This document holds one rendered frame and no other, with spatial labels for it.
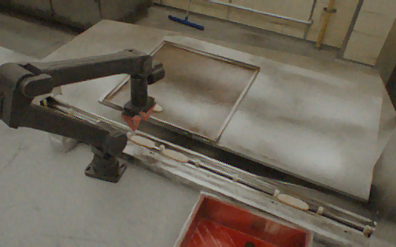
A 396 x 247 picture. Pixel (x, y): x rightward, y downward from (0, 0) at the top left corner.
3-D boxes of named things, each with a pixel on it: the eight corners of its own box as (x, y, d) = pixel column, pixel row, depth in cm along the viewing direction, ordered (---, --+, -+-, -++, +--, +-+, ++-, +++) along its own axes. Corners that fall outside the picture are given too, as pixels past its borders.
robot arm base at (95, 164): (83, 174, 110) (117, 184, 108) (81, 157, 105) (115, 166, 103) (95, 158, 116) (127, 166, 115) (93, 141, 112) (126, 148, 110)
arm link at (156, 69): (123, 51, 101) (143, 61, 98) (149, 41, 109) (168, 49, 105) (124, 85, 109) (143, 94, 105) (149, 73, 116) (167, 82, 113)
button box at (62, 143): (50, 153, 121) (45, 130, 114) (66, 141, 127) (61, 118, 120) (67, 161, 119) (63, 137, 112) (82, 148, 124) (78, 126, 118)
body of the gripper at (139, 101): (155, 102, 115) (155, 84, 110) (138, 116, 107) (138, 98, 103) (139, 97, 117) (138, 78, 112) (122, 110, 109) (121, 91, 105)
